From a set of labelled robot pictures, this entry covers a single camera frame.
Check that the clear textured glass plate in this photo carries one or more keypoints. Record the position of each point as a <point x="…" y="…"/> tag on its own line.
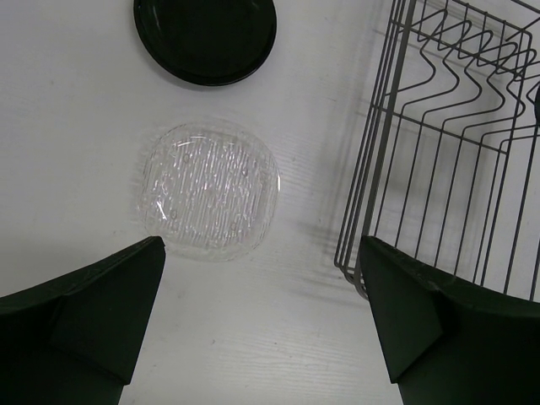
<point x="208" y="188"/>

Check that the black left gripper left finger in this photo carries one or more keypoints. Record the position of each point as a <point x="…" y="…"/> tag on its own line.
<point x="76" y="339"/>

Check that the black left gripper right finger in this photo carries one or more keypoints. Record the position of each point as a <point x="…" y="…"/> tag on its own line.
<point x="446" y="340"/>

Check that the black round plate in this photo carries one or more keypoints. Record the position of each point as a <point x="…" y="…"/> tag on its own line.
<point x="207" y="43"/>

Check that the grey wire dish rack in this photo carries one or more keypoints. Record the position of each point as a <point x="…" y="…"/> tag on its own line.
<point x="448" y="163"/>

